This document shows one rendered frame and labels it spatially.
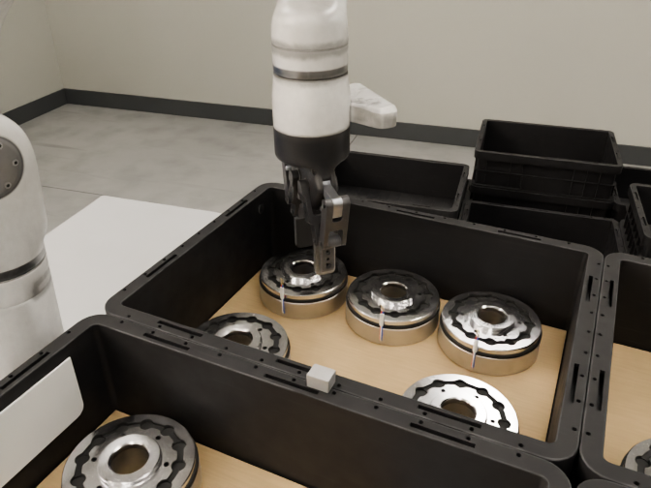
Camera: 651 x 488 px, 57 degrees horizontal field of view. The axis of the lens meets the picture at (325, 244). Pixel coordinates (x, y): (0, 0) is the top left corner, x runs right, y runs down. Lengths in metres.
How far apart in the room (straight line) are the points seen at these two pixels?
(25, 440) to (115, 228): 0.70
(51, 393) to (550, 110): 3.13
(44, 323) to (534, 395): 0.50
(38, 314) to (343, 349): 0.31
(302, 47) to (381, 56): 2.92
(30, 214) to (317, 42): 0.31
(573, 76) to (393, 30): 0.95
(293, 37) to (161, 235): 0.67
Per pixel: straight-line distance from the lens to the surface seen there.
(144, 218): 1.21
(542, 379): 0.65
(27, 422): 0.54
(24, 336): 0.69
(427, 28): 3.38
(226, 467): 0.55
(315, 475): 0.51
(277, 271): 0.71
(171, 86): 4.01
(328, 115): 0.56
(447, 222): 0.68
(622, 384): 0.67
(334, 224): 0.58
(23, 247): 0.64
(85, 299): 1.01
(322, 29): 0.54
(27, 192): 0.62
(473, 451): 0.43
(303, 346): 0.65
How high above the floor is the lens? 1.25
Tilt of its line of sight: 31 degrees down
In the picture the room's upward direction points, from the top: straight up
